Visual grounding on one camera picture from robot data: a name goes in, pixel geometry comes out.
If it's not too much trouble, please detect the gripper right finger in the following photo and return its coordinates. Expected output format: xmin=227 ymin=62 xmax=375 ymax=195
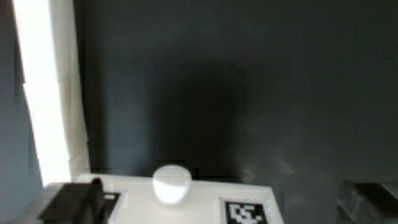
xmin=336 ymin=181 xmax=398 ymax=224

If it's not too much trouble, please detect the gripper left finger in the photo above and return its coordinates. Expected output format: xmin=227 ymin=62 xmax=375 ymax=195
xmin=39 ymin=178 xmax=117 ymax=224

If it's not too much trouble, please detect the white drawer box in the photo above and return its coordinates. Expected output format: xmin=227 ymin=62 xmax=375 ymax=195
xmin=36 ymin=165 xmax=284 ymax=224

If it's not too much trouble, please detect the white U-shaped fence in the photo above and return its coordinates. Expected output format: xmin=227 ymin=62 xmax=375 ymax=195
xmin=12 ymin=0 xmax=91 ymax=185

